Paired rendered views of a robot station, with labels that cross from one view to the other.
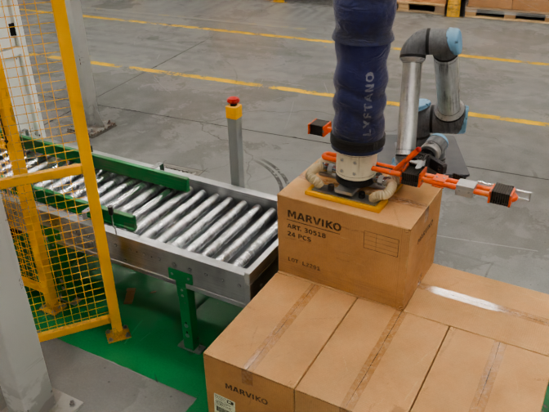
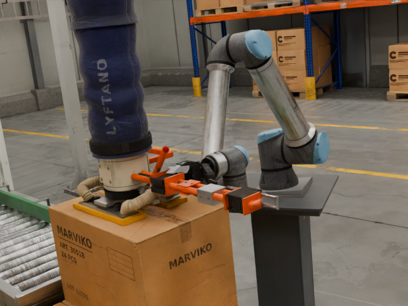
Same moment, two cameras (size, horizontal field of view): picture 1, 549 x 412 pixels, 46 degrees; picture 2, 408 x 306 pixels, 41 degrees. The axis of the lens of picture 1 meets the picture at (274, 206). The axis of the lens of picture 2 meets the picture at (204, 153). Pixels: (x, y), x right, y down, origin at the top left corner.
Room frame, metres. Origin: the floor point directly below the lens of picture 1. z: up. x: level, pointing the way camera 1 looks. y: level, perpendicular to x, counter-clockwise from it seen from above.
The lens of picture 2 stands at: (0.67, -1.24, 1.60)
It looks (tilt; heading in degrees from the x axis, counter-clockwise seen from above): 14 degrees down; 18
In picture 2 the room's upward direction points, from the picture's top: 6 degrees counter-clockwise
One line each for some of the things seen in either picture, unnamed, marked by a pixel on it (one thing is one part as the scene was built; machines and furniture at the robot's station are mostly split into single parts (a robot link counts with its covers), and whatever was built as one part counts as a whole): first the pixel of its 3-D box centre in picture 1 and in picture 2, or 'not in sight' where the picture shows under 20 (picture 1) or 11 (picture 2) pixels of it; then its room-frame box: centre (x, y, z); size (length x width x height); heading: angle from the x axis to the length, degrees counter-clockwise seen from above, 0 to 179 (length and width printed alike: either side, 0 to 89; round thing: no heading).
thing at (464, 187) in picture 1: (466, 188); (212, 194); (2.20, -0.75, 1.07); 0.07 x 0.07 x 0.04; 60
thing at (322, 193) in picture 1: (345, 193); (107, 206); (2.35, -0.30, 0.97); 0.34 x 0.10 x 0.05; 60
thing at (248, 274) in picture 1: (283, 240); (92, 269); (2.60, -0.04, 0.58); 0.70 x 0.03 x 0.06; 151
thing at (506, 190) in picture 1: (501, 195); (242, 201); (2.13, -0.86, 1.07); 0.08 x 0.07 x 0.05; 60
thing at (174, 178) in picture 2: (413, 175); (167, 182); (2.31, -0.56, 1.07); 0.10 x 0.08 x 0.06; 150
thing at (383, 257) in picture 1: (358, 229); (141, 255); (2.43, -0.37, 0.74); 0.60 x 0.40 x 0.40; 59
